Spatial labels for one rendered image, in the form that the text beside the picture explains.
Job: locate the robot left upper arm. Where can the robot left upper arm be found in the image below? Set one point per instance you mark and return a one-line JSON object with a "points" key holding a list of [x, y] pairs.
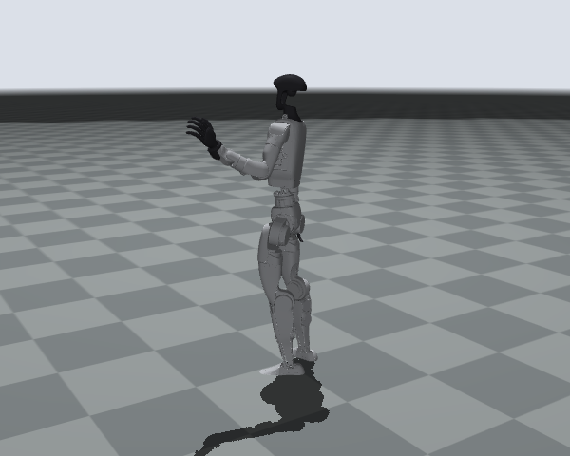
{"points": [[278, 134]]}

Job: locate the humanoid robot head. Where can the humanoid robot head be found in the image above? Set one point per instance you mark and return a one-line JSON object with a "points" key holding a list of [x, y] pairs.
{"points": [[288, 85]]}

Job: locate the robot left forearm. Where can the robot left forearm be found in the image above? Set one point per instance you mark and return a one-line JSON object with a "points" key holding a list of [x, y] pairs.
{"points": [[245, 166]]}

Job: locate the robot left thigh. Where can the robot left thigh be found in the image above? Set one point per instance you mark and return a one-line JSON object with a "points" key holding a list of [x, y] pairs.
{"points": [[270, 258]]}

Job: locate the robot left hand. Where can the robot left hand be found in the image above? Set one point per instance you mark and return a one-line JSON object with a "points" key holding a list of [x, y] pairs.
{"points": [[206, 134]]}

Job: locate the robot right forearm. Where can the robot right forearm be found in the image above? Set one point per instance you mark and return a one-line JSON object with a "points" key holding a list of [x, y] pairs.
{"points": [[295, 192]]}

